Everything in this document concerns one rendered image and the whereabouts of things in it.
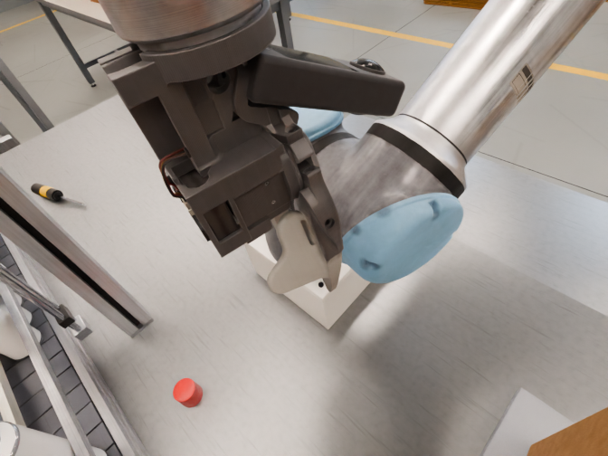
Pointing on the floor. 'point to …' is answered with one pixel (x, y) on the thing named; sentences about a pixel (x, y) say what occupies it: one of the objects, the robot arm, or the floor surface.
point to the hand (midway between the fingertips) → (308, 248)
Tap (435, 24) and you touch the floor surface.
